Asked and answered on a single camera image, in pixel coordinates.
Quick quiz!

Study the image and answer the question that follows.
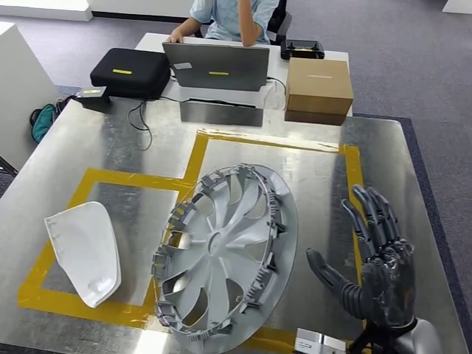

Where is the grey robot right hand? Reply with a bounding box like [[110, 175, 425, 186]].
[[306, 184, 418, 329]]

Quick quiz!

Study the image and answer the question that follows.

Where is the grey plastic wheel cover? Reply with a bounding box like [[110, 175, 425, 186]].
[[151, 163, 299, 354]]

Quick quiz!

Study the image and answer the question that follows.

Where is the large yellow tape rectangle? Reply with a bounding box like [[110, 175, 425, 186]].
[[147, 129, 366, 354]]

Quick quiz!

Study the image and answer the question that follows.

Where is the brown cardboard box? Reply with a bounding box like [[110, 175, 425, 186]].
[[284, 58, 354, 127]]

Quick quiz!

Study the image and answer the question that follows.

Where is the black handheld controller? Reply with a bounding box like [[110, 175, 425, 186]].
[[280, 38, 325, 61]]

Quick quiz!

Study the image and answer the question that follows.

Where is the white office desk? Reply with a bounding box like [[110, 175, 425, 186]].
[[134, 32, 353, 118]]

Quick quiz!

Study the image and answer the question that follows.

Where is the white furniture panel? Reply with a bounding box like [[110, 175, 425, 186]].
[[442, 0, 472, 15], [0, 0, 93, 22]]

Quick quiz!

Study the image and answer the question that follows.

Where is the black office chair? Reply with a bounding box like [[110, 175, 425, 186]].
[[267, 0, 292, 45]]

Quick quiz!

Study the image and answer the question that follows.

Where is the grey laptop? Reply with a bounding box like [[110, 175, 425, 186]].
[[162, 42, 270, 93]]

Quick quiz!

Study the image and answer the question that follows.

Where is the person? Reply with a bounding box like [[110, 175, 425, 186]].
[[166, 0, 280, 47]]

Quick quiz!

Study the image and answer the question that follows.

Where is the small yellow tape rectangle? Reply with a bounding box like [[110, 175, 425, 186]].
[[16, 167, 200, 329]]

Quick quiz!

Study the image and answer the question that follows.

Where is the black zip case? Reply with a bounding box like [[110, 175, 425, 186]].
[[90, 47, 171, 100]]

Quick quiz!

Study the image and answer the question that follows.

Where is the white plastic mirror cover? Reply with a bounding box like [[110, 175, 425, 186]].
[[44, 201, 122, 309]]

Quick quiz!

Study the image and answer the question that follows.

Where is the black power brick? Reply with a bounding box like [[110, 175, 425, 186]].
[[73, 86, 111, 111]]

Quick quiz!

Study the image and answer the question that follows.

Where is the teal and black backpack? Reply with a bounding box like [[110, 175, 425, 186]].
[[29, 97, 75, 144]]

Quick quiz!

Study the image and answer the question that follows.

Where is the white table with metal legs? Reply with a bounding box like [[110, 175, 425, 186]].
[[0, 21, 60, 177]]

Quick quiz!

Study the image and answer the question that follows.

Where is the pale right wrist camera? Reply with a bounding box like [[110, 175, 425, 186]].
[[294, 328, 347, 354]]

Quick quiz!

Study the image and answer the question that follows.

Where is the black looped cable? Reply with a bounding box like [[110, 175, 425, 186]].
[[128, 100, 153, 153]]

